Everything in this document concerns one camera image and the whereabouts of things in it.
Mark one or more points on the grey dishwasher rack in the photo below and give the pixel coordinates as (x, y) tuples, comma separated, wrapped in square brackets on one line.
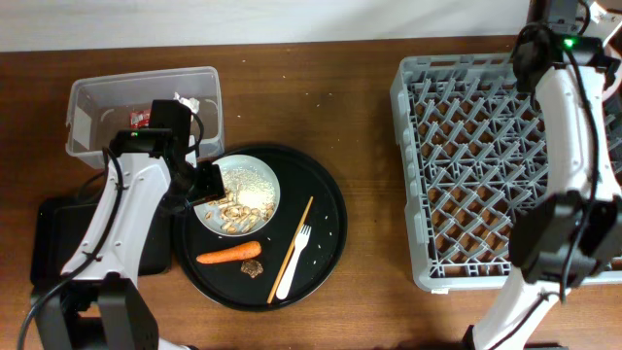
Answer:
[(473, 155)]

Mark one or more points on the black rectangular tray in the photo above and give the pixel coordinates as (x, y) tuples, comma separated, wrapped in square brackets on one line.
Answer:
[(61, 225)]

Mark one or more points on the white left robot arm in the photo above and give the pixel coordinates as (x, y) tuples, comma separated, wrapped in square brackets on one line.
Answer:
[(95, 303)]

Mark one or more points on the white plastic fork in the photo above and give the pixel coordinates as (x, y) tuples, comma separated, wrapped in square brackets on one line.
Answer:
[(300, 244)]

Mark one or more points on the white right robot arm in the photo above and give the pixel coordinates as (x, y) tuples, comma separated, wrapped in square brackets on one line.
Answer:
[(575, 231)]

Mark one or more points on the orange carrot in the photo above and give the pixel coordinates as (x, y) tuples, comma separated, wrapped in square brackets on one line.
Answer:
[(240, 252)]

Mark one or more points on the clear plastic bin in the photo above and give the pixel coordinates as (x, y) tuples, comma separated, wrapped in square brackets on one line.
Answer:
[(101, 106)]

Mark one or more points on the round black tray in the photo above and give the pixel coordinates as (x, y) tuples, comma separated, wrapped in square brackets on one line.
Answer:
[(307, 192)]

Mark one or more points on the white tissue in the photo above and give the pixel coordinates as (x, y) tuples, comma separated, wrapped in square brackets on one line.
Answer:
[(192, 103)]

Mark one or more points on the wooden chopstick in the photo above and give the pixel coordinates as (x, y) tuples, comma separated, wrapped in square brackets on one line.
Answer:
[(289, 252)]

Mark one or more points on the brown food scrap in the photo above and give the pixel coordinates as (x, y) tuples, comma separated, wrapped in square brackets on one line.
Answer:
[(251, 267)]

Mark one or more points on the grey plate with food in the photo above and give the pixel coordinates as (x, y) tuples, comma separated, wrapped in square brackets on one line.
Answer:
[(252, 194)]

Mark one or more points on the red snack wrapper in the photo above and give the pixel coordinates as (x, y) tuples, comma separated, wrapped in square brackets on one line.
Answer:
[(140, 119)]

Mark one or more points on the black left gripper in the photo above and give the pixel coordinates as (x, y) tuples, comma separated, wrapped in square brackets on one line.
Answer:
[(213, 187)]

